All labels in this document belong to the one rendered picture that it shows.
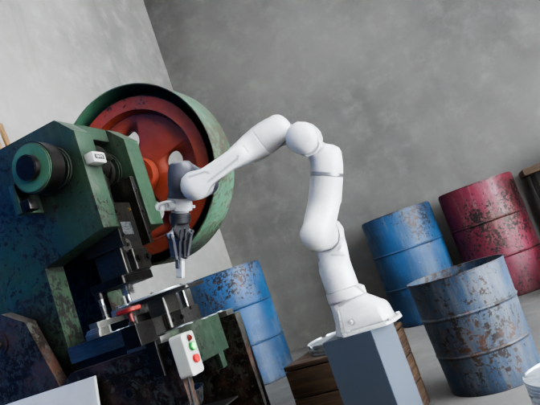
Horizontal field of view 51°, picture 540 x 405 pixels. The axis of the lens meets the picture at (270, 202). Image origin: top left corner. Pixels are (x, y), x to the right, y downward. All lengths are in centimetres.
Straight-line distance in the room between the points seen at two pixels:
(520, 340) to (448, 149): 292
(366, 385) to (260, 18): 448
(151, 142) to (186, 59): 351
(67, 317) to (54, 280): 14
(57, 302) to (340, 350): 105
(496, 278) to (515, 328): 21
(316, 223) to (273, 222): 372
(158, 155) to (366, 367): 134
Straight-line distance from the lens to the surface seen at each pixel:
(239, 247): 567
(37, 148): 213
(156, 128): 265
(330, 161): 187
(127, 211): 231
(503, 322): 245
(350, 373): 189
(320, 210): 185
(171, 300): 219
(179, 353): 188
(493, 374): 246
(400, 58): 536
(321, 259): 194
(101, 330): 208
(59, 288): 229
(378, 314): 184
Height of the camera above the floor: 69
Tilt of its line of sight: 7 degrees up
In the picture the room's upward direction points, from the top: 19 degrees counter-clockwise
